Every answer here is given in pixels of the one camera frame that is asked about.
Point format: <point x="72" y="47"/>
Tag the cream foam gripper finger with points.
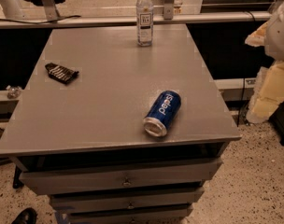
<point x="269" y="86"/>

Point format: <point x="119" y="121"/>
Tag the black rxbar chocolate wrapper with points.
<point x="60" y="73"/>

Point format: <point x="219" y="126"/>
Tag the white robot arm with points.
<point x="269" y="83"/>

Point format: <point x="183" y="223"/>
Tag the blue pepsi can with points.
<point x="161" y="114"/>

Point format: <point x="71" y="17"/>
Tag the clear plastic water bottle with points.
<point x="144" y="22"/>

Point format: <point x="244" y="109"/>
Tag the grey drawer cabinet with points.
<point x="84" y="144"/>

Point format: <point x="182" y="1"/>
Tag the small clear glass object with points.
<point x="13" y="92"/>

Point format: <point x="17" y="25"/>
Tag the black shoe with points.
<point x="27" y="216"/>

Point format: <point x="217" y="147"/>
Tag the grey metal bracket post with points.
<point x="168" y="9"/>

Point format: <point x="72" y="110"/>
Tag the grey metal rail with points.
<point x="75" y="21"/>

